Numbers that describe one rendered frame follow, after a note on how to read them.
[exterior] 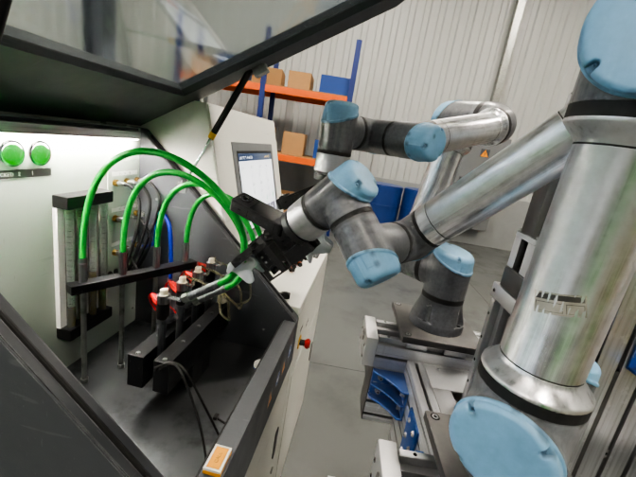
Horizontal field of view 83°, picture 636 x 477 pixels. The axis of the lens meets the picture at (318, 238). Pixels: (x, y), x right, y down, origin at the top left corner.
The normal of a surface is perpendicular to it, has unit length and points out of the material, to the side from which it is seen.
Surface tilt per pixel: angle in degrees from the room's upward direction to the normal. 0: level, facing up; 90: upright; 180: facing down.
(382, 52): 90
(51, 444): 90
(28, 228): 90
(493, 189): 104
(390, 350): 90
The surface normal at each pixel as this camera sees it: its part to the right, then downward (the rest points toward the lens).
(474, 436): -0.70, 0.21
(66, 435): -0.16, 0.23
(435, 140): 0.63, 0.30
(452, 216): -0.51, 0.39
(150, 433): 0.15, -0.95
